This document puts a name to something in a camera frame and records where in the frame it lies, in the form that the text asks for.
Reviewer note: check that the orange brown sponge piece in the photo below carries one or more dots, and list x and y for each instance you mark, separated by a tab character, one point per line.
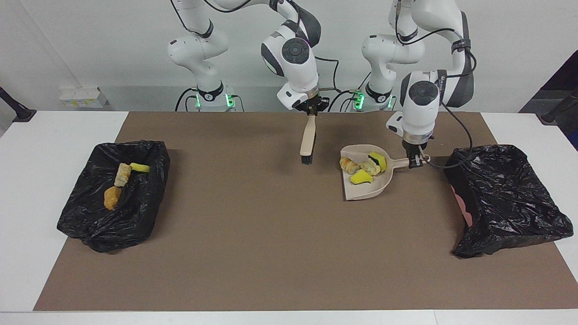
112	198

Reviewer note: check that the pale sponge piece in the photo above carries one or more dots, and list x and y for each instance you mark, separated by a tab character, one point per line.
370	169

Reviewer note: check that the beige hand brush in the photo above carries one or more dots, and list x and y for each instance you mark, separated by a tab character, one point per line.
308	140

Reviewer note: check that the black bag over pink bin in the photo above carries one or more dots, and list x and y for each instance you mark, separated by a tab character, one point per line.
505	198

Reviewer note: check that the pink bin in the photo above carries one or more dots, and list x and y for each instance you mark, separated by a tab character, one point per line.
463	207

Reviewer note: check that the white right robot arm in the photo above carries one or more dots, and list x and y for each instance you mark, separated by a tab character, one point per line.
293	58

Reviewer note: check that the black bag lined bin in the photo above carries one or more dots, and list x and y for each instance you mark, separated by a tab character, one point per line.
135	212

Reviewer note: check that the white wall socket box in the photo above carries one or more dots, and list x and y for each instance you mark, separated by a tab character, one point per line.
83	98

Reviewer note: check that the brown table mat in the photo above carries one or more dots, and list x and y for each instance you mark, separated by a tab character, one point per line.
226	280

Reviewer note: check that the black stand foot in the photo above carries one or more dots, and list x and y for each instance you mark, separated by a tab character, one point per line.
553	115
20	113

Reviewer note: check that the beige plastic dustpan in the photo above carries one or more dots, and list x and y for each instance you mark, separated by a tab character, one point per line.
365	192

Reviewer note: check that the notched yellow sponge piece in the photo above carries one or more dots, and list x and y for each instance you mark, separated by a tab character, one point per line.
141	168

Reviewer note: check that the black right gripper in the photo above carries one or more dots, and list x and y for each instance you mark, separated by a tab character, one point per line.
314	104

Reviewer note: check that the beige sponge piece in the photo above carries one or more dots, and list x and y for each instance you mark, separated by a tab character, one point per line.
350	166

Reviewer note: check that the green and yellow sponge piece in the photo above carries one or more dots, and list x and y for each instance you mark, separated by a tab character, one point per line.
380	161

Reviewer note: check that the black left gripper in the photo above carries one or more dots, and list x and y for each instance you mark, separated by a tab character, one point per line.
414	147

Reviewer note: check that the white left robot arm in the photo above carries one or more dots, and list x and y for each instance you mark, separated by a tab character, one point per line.
422	104

